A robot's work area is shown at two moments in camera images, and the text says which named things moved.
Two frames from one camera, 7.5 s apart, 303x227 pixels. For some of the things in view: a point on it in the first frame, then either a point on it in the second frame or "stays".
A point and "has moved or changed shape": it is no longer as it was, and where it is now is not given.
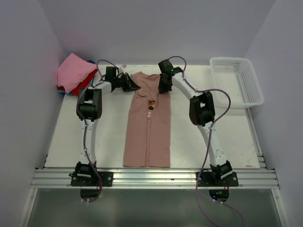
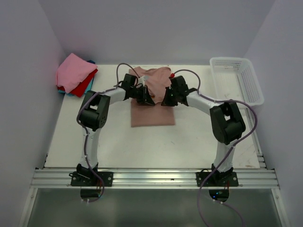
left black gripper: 129,85 -> 146,98
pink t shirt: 73,71 stays
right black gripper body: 164,86 -> 177,93
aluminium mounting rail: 155,178 stays
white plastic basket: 236,76 stays
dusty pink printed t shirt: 147,142 has moved or changed shape
